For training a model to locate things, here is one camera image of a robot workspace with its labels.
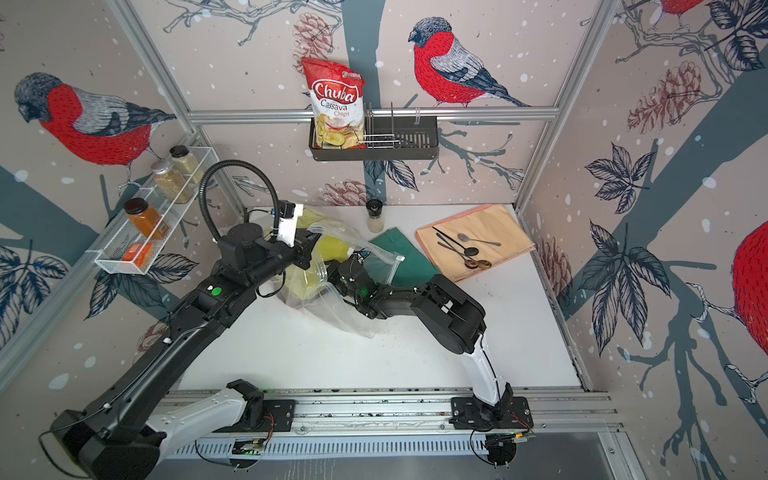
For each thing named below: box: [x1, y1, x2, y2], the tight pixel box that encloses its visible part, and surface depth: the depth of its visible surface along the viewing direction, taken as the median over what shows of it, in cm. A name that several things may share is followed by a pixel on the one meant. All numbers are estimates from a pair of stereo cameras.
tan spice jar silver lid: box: [151, 160, 192, 204], surface depth 78 cm
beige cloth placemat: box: [416, 204, 536, 266], surface depth 116 cm
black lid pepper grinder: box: [366, 198, 384, 234], surface depth 110 cm
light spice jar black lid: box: [170, 145, 205, 184], surface depth 82 cm
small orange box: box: [122, 243, 152, 269], surface depth 68 cm
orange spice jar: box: [124, 197, 170, 240], surface depth 69 cm
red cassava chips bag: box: [302, 58, 367, 149], surface depth 80 cm
